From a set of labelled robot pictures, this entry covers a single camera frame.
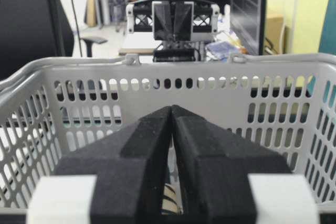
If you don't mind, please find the striped slipper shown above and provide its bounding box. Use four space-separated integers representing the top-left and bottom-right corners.
161 183 183 215

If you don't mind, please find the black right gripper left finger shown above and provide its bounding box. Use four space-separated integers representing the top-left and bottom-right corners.
27 105 172 224

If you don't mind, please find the grey plastic shopping basket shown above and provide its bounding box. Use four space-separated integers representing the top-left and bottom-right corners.
1 54 335 208

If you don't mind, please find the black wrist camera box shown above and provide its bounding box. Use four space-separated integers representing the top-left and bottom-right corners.
153 48 195 62

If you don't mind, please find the teal cylinder object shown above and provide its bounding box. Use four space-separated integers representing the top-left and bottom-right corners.
319 0 335 55

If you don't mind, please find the cardboard box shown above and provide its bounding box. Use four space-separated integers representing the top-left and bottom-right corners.
264 9 283 53

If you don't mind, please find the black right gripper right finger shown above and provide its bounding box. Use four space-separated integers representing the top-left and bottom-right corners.
171 104 320 224

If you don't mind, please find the black office chair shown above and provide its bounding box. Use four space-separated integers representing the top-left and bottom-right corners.
0 0 108 79

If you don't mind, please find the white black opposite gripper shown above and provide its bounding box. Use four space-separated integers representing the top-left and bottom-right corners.
126 0 219 41

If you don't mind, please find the black monitor panel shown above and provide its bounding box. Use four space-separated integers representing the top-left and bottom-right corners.
230 0 266 56

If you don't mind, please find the black hanging cable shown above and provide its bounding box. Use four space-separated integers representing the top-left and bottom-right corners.
66 0 83 57

